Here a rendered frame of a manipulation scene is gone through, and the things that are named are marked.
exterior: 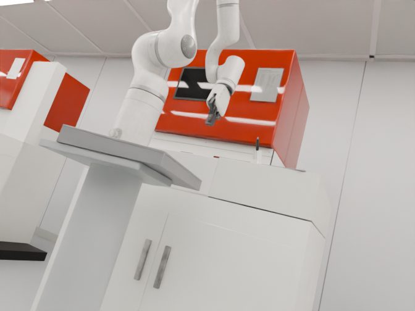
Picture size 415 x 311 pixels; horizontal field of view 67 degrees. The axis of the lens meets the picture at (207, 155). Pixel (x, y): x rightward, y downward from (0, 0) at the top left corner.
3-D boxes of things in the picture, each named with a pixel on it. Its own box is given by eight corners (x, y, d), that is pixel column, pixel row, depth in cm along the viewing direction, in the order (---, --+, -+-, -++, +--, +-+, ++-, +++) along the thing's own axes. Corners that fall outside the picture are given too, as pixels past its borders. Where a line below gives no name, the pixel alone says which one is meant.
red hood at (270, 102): (197, 162, 269) (217, 99, 282) (293, 180, 232) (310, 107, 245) (149, 128, 204) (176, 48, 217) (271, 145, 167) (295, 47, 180)
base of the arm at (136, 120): (128, 145, 84) (152, 84, 88) (81, 134, 93) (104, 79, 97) (165, 166, 100) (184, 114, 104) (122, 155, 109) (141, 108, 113)
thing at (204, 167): (108, 174, 142) (119, 145, 146) (217, 200, 117) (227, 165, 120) (94, 168, 134) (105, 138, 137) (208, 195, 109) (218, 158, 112)
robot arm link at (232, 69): (211, 78, 131) (231, 77, 126) (222, 55, 136) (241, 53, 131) (219, 91, 137) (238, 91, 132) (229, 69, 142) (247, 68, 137)
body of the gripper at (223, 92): (220, 95, 136) (210, 116, 132) (212, 79, 128) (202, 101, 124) (236, 97, 133) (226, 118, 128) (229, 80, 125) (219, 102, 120)
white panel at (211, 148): (136, 189, 202) (155, 132, 211) (257, 221, 165) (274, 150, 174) (133, 189, 200) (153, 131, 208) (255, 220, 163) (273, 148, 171)
